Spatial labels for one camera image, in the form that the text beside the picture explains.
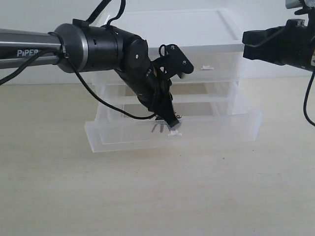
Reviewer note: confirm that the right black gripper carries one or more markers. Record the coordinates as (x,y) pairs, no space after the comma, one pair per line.
(292,44)

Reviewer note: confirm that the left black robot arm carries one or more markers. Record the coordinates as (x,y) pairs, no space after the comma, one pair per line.
(77,49)

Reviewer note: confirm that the white plastic drawer cabinet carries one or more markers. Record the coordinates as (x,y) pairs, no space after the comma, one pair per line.
(202,30)

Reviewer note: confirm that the key bunch with blue tag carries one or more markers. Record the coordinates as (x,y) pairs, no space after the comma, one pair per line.
(160,125)

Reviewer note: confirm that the clear wide drawer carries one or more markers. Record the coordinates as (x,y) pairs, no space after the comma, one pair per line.
(238,123)

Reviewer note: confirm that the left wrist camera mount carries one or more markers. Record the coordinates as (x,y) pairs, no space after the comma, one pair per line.
(176,61)

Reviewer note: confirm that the clear top right drawer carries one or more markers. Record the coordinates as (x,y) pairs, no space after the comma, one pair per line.
(210,66)

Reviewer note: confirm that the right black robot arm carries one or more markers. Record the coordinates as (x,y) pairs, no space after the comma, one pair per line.
(292,44)

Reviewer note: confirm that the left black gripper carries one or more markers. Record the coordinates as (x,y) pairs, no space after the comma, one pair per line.
(156,97)

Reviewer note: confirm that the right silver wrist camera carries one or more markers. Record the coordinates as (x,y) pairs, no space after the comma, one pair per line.
(304,6)

